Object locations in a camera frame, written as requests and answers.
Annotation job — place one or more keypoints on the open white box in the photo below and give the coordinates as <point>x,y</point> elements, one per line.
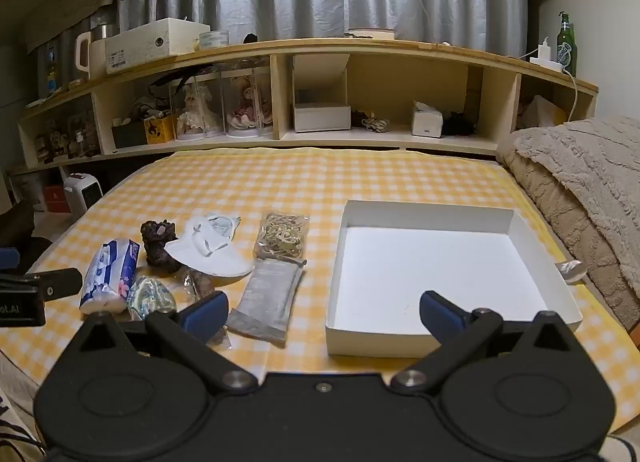
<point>320,116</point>

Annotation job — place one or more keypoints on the clear doll display case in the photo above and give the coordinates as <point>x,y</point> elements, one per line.
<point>247,106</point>
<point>195,111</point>

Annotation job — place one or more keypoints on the white storage box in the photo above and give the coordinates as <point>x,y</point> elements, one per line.
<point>150,44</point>

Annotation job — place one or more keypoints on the small yellow box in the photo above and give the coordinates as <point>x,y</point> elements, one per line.
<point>159,129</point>

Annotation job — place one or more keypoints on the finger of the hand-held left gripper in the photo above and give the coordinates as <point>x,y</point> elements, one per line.
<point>7,258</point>
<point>62,282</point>

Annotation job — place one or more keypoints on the red box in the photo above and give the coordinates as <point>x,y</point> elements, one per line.
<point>56,199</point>

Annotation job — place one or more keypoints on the wooden shelf unit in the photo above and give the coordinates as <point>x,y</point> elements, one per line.
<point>380,49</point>

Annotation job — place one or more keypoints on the white cardboard box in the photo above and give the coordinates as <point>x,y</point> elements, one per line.
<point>425,262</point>

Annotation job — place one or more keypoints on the dark bag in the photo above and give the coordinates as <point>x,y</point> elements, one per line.
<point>20,227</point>

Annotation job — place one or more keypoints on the small clear plastic bag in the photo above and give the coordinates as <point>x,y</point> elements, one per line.
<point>202,284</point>

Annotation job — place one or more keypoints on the small black box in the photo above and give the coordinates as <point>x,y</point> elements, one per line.
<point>129,135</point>

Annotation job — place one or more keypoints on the white tissue box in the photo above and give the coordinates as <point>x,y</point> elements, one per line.
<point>427,121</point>

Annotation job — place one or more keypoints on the blue white tissue pack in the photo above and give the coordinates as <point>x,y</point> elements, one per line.
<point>107,277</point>

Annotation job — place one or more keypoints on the white charger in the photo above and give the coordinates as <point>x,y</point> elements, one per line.
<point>545,61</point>

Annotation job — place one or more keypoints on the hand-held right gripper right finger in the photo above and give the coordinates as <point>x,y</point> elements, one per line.
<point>440,314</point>

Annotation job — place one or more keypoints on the white kettle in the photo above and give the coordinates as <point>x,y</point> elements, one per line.
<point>85,56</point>

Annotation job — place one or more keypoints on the green glass bottle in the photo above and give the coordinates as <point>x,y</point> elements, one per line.
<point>566,49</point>

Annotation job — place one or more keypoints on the floral patterned pouch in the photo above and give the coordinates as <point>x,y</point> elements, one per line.
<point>150,297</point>

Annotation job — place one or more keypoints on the clear bag of rubber bands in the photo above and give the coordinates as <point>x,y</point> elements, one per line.
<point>280,237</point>

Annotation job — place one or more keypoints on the white yellow plastic bag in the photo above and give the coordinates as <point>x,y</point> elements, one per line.
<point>545,114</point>

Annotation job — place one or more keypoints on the white face mask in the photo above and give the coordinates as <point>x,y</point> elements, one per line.
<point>220,262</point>

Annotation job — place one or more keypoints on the white space heater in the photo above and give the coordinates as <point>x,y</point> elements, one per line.
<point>82,192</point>

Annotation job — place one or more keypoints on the steel canister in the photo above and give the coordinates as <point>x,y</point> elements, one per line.
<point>102,30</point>

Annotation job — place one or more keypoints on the yellow checked bed sheet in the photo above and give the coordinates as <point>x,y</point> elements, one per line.
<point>300,181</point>

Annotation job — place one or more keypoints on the brown blue crochet doll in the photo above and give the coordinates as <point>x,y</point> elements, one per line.
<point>157,247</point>

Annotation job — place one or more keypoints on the blue label bottle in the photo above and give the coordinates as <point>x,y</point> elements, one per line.
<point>52,71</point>

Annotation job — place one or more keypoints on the black fabric item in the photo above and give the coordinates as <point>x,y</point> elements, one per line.
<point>457,125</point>

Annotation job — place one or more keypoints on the white black striped cloth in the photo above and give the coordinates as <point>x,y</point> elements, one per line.
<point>15,422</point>

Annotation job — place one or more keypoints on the beige textured blanket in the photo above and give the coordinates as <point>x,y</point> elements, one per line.
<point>590,176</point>

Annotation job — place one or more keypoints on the group of small figurines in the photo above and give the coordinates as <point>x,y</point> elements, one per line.
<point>65,139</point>

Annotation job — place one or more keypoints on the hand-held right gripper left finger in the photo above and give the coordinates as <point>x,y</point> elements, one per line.
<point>207,312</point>

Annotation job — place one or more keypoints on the crumpled white wrapper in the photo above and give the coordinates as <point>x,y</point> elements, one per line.
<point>572,272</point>

